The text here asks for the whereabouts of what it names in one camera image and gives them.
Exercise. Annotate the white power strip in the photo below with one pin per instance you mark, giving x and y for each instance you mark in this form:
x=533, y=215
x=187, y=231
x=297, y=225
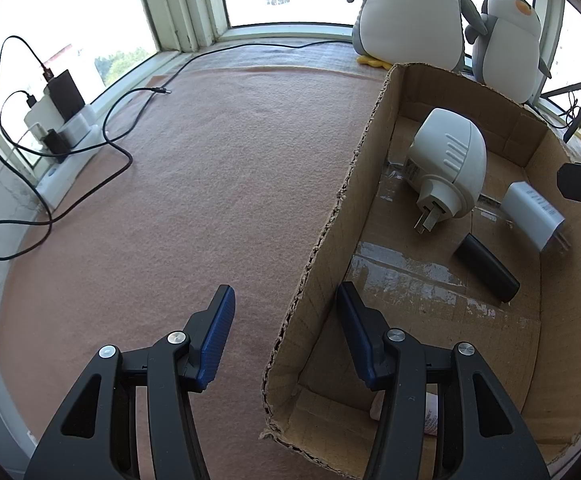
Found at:
x=81, y=133

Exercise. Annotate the brown cardboard box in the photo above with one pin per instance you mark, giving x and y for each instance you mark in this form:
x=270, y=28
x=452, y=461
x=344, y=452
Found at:
x=315, y=403

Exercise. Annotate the pink tube grey cap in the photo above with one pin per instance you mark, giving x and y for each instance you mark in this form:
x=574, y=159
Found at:
x=431, y=412

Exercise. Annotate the black cylinder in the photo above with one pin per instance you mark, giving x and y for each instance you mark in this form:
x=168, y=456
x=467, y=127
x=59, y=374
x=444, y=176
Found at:
x=487, y=268

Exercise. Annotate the small plush penguin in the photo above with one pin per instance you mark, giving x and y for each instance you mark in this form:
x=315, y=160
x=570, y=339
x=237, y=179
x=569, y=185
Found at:
x=507, y=56

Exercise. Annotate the large plush penguin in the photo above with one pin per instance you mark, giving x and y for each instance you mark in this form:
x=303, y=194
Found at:
x=434, y=32

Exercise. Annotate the white round plug device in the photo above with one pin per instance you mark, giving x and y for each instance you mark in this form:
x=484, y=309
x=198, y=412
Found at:
x=446, y=164

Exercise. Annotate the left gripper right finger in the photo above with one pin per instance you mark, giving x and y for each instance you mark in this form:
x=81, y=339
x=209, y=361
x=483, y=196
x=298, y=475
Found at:
x=480, y=433

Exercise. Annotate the white USB charger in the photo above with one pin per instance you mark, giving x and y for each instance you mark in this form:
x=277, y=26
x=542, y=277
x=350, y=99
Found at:
x=535, y=216

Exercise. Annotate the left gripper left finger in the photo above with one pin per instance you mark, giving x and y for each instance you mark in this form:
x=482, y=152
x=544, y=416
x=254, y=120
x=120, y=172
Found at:
x=93, y=433

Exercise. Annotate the checkered cloth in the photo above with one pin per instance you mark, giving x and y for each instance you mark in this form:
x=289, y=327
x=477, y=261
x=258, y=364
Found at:
x=336, y=55

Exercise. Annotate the pink felt mat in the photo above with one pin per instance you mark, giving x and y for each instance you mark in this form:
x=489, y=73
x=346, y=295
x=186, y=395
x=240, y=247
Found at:
x=228, y=179

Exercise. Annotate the black plug adapter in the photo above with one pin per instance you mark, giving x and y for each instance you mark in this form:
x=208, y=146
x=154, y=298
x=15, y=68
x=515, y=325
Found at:
x=56, y=145

